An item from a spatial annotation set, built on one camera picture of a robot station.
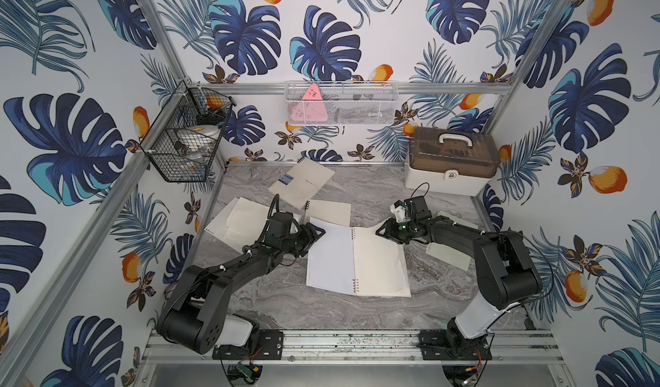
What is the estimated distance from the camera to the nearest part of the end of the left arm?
2.54 ft

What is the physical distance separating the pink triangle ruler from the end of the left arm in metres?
0.38

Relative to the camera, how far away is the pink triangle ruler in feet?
2.95
